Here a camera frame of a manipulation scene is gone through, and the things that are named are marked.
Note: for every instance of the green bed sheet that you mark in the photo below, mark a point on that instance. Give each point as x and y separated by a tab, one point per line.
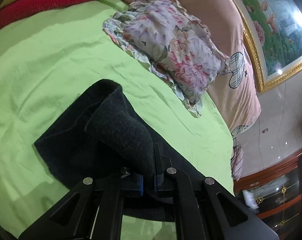
46	62

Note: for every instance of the wooden glass door cabinet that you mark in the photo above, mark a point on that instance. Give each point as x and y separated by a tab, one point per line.
277	191

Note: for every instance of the black pants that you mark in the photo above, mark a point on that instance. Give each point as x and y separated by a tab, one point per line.
100	135

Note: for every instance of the pink cartoon quilt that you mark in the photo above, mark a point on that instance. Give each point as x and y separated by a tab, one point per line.
234	94

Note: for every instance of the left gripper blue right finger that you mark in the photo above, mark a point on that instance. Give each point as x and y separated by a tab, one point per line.
161	164

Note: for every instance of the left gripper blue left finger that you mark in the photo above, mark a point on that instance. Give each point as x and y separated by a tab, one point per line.
140	184

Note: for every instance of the floral pillow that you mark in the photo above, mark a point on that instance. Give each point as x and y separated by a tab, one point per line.
174	44

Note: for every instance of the gold framed landscape painting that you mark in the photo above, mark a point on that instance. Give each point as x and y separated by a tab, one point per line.
273	35

